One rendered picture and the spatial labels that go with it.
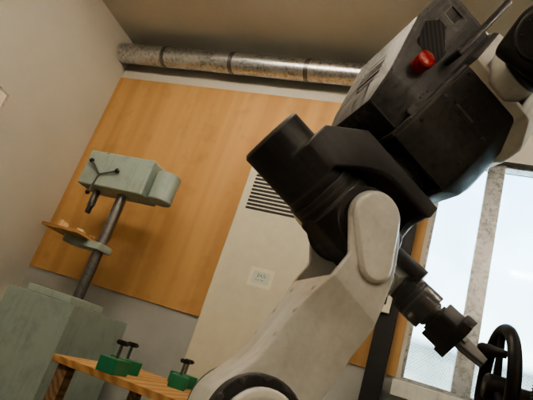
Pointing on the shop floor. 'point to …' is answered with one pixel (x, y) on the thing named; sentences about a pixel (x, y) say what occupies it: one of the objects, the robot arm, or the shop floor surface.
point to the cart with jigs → (122, 376)
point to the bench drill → (116, 173)
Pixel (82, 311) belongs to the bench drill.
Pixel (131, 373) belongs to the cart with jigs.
